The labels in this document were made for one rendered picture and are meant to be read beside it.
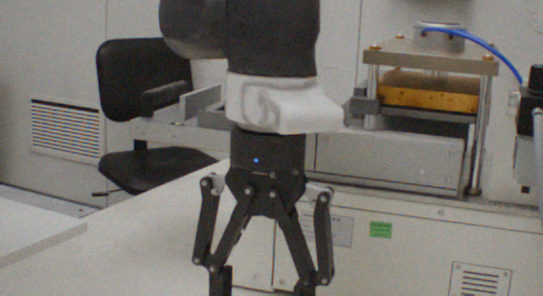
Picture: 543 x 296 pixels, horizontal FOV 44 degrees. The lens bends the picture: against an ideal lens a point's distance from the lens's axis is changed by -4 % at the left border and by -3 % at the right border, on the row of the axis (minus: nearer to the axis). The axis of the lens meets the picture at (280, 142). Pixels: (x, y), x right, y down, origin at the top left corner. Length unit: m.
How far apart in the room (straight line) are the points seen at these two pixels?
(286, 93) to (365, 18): 1.97
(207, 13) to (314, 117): 0.15
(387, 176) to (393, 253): 0.11
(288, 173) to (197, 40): 0.16
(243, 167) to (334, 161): 0.29
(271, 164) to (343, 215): 0.31
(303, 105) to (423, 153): 0.33
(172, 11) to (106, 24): 2.51
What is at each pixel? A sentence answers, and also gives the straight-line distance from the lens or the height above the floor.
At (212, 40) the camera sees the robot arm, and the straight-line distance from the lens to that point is 0.66.
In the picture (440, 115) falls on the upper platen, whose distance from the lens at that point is 0.96.
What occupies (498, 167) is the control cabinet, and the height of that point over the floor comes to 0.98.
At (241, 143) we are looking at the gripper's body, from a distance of 0.66.
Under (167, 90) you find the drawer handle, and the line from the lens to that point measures 1.16.
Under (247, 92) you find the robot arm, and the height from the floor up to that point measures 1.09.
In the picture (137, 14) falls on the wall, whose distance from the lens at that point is 3.09.
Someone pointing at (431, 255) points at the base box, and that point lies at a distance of 0.94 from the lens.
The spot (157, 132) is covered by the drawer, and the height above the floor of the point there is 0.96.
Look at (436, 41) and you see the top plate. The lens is 1.01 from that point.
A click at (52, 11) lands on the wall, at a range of 3.42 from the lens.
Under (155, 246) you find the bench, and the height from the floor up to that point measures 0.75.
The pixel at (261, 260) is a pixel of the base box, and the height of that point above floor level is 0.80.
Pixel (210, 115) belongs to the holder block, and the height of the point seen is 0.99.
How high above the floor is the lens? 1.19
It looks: 13 degrees down
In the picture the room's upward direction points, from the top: 3 degrees clockwise
